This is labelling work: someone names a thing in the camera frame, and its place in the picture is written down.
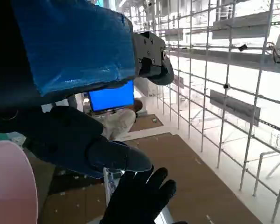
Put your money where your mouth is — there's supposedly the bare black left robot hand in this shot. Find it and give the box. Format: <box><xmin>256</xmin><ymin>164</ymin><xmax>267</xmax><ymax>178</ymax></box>
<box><xmin>0</xmin><ymin>0</ymin><xmax>175</xmax><ymax>180</ymax></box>

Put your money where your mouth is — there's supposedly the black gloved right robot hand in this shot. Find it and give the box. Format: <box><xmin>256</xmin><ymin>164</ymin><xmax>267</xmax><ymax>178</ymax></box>
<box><xmin>99</xmin><ymin>166</ymin><xmax>178</xmax><ymax>224</ymax></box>

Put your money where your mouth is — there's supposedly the pink bowl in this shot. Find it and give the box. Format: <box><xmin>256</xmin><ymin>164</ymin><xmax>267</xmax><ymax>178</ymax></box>
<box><xmin>0</xmin><ymin>140</ymin><xmax>39</xmax><ymax>224</ymax></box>

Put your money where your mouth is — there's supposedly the blue computer monitor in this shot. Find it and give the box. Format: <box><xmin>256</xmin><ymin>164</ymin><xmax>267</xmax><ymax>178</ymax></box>
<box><xmin>88</xmin><ymin>80</ymin><xmax>135</xmax><ymax>112</ymax></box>

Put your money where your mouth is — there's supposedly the person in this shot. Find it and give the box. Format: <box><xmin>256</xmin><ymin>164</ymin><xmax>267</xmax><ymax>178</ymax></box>
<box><xmin>99</xmin><ymin>99</ymin><xmax>144</xmax><ymax>141</ymax></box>

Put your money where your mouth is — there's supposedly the white metal grid frame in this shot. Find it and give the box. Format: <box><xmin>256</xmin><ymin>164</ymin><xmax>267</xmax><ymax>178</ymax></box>
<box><xmin>128</xmin><ymin>0</ymin><xmax>280</xmax><ymax>224</ymax></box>

